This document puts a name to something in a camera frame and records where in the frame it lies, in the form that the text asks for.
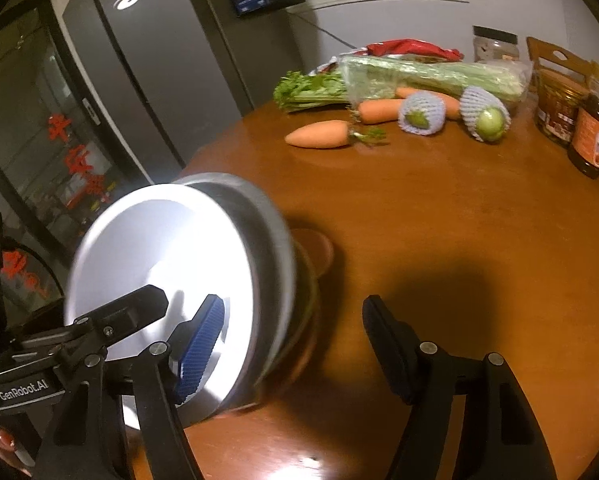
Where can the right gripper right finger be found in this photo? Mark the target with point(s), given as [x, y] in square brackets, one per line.
[500, 435]

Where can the pink oval plate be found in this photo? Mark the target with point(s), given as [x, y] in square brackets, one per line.
[318, 247]

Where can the wooden chair back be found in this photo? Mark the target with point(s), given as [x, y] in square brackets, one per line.
[541, 50]

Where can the grey refrigerator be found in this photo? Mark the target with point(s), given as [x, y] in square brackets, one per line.
[170, 75]

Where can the person's left hand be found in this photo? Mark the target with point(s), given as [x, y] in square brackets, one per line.
[7, 452]

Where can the red snack bag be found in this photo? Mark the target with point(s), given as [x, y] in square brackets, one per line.
[401, 49]

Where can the front carrot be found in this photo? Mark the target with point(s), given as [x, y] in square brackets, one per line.
[332, 134]

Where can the yellow shell-shaped plate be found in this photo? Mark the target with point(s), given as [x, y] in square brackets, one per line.
[304, 304]

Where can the netted green fruit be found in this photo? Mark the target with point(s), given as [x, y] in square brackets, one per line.
[484, 115]
[423, 118]

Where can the dark sauce bottle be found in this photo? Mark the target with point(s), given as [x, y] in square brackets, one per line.
[583, 152]

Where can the netted green fruit right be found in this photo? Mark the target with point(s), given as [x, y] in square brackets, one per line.
[484, 115]

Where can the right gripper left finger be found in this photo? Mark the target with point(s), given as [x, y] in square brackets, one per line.
[85, 439]

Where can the chili sauce jar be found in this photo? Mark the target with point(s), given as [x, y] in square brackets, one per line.
[559, 100]

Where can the netted green fruit left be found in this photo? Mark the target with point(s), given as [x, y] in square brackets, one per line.
[423, 118]

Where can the bagged celery bunch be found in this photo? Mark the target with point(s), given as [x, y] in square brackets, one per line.
[358, 78]

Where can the black-lid glass jar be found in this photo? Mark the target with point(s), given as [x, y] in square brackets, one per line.
[494, 44]

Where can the carrot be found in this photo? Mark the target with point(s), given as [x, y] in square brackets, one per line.
[332, 134]
[374, 112]
[451, 104]

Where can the blue box on shelf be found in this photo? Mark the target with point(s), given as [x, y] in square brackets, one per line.
[243, 7]

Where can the large steel bowl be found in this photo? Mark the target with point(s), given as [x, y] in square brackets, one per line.
[271, 258]

